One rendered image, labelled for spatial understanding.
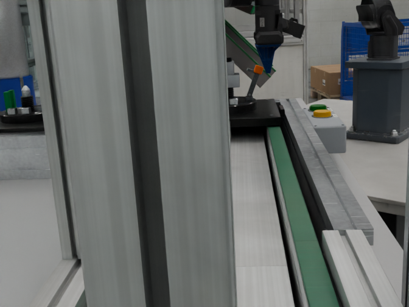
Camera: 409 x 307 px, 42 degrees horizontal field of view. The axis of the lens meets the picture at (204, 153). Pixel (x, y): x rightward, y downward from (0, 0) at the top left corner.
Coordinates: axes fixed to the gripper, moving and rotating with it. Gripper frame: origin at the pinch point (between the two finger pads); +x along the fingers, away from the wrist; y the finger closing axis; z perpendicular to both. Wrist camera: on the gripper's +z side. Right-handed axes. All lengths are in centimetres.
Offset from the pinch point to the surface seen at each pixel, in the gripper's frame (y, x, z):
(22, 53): 58, 0, -83
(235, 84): -2.3, 5.5, -8.0
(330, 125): -18.6, 12.6, 11.9
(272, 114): -10.3, 11.6, 0.4
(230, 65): -2.3, 1.0, -9.0
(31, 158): -17, 18, -54
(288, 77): 407, 59, 39
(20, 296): -68, 23, -36
